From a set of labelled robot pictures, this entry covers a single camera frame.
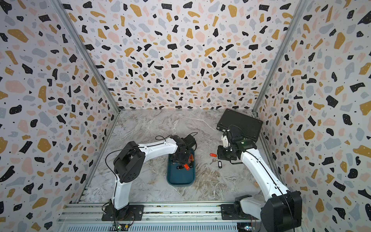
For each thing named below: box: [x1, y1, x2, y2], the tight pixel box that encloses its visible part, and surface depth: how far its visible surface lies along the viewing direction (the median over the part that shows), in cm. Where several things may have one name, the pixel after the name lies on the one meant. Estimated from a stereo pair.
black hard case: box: [216, 108, 263, 143], surface depth 112 cm
